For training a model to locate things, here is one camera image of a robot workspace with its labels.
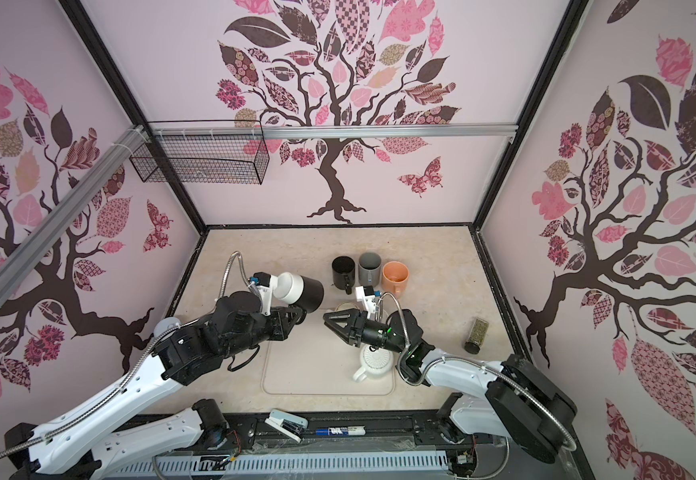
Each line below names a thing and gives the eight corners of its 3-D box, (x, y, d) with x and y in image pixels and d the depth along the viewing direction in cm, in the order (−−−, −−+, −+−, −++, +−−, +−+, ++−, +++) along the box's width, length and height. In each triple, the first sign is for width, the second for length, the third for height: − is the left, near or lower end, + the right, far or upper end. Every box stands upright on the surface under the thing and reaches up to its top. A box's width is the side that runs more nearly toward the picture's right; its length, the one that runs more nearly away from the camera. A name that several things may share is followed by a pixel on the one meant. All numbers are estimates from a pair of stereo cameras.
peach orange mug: (391, 301, 99) (394, 288, 93) (375, 281, 104) (377, 267, 98) (412, 290, 102) (416, 276, 95) (395, 271, 107) (398, 256, 101)
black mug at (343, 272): (332, 297, 101) (331, 282, 94) (334, 271, 109) (332, 255, 102) (354, 297, 101) (354, 282, 94) (354, 271, 109) (354, 255, 102)
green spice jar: (462, 349, 89) (465, 345, 86) (473, 320, 95) (476, 315, 93) (476, 356, 87) (480, 352, 85) (486, 327, 94) (490, 322, 91)
